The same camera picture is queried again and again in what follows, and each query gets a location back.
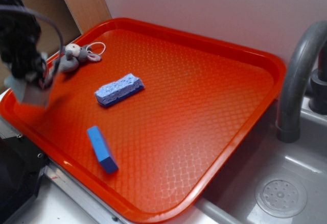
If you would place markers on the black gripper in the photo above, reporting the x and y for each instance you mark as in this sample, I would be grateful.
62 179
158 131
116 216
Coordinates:
20 33

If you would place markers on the light blue cloth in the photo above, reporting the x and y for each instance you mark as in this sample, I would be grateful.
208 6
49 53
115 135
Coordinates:
29 74

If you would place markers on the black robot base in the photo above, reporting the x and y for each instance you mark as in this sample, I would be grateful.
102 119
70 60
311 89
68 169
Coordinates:
22 168

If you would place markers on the grey plush mouse toy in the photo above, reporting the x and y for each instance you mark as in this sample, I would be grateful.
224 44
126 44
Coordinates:
75 55

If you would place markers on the blue sponge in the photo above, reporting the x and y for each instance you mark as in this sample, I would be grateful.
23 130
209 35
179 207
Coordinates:
116 91

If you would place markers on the blue rectangular block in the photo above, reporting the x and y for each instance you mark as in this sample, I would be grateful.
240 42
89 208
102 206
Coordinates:
102 150

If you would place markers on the wooden board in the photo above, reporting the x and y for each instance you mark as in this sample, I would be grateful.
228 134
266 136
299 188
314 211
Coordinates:
88 13

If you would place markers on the red plastic tray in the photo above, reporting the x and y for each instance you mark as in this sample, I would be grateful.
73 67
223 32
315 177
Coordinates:
201 98

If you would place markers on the grey toy sink basin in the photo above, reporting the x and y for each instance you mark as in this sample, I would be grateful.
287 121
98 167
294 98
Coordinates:
230 197

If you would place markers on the grey sink faucet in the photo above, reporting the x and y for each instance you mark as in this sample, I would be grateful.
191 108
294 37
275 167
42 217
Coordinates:
304 60

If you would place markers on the round sink drain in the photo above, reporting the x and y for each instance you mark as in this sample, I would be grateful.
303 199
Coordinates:
280 195

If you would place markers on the dark faucet handle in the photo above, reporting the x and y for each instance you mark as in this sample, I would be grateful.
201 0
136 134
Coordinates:
318 83

